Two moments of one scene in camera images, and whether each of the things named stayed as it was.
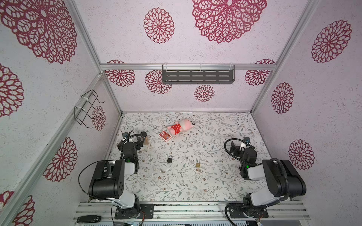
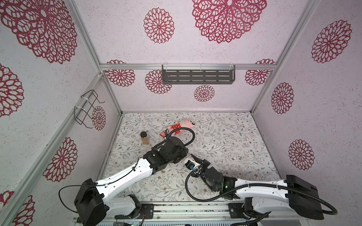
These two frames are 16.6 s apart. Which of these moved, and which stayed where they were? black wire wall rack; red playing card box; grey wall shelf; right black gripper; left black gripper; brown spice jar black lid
Moved: left black gripper; right black gripper
Stayed: brown spice jar black lid; red playing card box; grey wall shelf; black wire wall rack
